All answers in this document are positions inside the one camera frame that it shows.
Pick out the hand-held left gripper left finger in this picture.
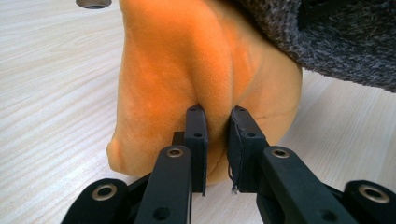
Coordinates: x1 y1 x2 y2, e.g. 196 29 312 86
172 104 209 197

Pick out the grey fuzzy towel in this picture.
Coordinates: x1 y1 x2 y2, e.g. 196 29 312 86
218 0 396 93

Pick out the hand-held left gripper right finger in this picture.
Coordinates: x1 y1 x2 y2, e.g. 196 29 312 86
228 105 269 194

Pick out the round table cable hole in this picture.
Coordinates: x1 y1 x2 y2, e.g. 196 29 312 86
75 0 112 9

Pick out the orange plush toy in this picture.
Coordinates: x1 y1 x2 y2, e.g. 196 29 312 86
106 0 304 186

